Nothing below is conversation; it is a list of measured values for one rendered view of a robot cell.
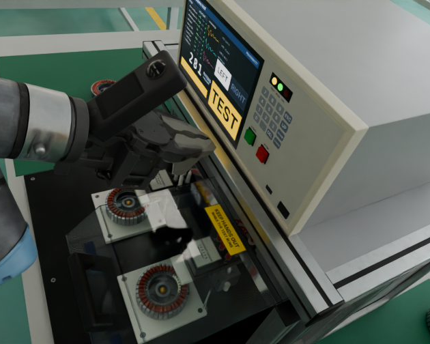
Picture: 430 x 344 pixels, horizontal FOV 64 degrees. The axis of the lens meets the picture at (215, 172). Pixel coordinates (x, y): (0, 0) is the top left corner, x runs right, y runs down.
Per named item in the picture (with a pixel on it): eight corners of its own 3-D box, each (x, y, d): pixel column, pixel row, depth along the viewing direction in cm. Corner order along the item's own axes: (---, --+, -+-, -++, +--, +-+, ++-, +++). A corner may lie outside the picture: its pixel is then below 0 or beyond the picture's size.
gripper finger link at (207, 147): (198, 168, 53) (146, 162, 46) (218, 140, 50) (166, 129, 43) (206, 183, 51) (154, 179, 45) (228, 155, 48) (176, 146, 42)
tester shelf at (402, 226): (306, 327, 46) (319, 315, 42) (142, 58, 83) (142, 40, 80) (484, 232, 64) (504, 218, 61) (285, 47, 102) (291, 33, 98)
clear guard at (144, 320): (104, 396, 42) (102, 385, 38) (65, 236, 55) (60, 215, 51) (308, 297, 56) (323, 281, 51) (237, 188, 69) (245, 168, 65)
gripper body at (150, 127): (132, 152, 49) (43, 140, 41) (160, 105, 45) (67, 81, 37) (150, 192, 45) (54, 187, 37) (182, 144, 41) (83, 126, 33)
